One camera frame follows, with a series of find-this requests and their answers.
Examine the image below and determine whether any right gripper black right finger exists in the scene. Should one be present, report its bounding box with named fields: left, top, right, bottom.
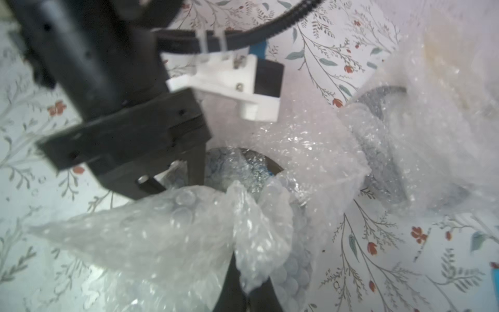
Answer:
left=249, top=278, right=283, bottom=312

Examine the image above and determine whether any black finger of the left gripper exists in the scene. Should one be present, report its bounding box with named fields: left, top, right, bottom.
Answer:
left=185, top=144, right=206, bottom=185

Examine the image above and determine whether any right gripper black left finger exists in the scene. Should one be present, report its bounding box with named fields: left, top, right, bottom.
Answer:
left=212, top=254, right=247, bottom=312

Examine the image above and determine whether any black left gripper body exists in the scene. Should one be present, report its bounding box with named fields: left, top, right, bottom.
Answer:
left=8, top=1, right=211, bottom=200

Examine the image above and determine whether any clear bubble wrap sheet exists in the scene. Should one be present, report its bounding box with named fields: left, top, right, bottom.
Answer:
left=340, top=1, right=498, bottom=214
left=30, top=116, right=370, bottom=311

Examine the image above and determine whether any blue floral ceramic plate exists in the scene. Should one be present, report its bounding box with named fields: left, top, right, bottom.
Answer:
left=160, top=147, right=288, bottom=200

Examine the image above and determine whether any blue tape dispenser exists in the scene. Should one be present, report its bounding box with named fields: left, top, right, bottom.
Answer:
left=490, top=262, right=499, bottom=302

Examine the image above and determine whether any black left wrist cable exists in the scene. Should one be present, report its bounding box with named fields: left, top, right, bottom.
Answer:
left=153, top=0, right=326, bottom=55

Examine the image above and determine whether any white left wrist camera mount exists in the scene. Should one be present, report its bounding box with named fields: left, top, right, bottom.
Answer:
left=166, top=53, right=285, bottom=122

